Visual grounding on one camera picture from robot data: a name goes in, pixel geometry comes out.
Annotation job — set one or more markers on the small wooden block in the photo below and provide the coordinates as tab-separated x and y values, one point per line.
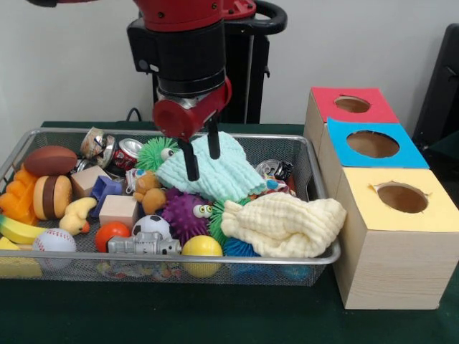
118	210

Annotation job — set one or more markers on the crushed silver can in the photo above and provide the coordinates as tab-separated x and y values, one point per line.
97	147

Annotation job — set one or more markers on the blue spiky ball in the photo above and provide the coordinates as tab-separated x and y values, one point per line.
240	247

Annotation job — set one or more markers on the mint green cloth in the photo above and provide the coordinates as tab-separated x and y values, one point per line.
215	172

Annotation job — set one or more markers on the tan wooden cube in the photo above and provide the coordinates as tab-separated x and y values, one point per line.
87	180

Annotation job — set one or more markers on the clear mesh bin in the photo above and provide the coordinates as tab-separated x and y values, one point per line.
315	165

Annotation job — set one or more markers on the purple block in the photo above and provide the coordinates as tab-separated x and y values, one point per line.
104	190

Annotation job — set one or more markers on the multicoloured toy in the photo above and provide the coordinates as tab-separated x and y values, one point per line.
276	186

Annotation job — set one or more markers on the yellow block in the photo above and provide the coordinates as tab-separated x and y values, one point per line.
14	266

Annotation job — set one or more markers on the silver and black can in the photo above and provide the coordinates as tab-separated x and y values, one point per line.
276	170

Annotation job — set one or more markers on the green fuzzy toy with eyes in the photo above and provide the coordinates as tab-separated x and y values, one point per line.
154	152

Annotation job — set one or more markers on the yellow ball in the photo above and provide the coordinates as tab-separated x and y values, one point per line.
202	247

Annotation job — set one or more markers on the wooden box with three holes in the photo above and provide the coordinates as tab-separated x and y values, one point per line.
394	265

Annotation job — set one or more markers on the black chair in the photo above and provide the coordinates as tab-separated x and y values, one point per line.
441	93

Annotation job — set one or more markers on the small red ball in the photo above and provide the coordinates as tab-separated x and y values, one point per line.
111	235

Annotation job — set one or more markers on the small soccer ball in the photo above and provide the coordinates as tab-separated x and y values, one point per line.
152	227

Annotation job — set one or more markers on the pale yellow cloth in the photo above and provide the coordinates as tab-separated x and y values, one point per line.
287	226

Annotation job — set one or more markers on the toy hamburger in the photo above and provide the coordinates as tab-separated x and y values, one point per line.
51	197

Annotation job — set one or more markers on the orange plush toy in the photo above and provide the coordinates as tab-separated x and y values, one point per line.
149	193

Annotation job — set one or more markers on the small green spiky toy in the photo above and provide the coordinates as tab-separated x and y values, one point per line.
215	222

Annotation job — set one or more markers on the yellow toy banana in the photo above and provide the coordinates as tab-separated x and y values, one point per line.
18	231

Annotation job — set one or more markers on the silver robot toy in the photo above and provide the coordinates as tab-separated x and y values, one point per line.
143	245

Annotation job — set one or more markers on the brown toy football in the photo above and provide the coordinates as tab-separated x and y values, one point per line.
50	160

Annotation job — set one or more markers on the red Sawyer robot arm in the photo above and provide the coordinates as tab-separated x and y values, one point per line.
179	43

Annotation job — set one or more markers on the red soda can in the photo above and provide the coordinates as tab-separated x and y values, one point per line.
128	154

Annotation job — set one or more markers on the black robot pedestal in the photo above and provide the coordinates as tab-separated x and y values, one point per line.
251	79

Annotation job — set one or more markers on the purple fuzzy toy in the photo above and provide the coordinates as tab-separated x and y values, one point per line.
183	213

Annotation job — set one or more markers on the white baseball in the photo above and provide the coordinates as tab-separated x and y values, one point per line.
54	242

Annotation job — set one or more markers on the yellow duck toy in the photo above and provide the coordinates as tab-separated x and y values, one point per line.
75	215

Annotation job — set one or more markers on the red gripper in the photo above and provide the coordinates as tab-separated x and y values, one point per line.
190	115

